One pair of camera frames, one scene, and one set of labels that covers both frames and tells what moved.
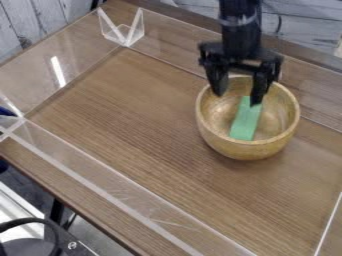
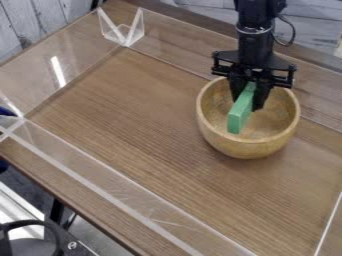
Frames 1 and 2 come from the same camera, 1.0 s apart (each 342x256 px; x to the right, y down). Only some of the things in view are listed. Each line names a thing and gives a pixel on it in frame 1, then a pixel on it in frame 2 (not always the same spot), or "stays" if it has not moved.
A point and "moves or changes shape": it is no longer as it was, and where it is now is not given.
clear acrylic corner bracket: [123, 34] stays
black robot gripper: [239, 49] -> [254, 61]
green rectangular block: [246, 120] moves or changes shape
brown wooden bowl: [217, 112] stays
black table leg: [56, 211] stays
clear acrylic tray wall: [40, 71] stays
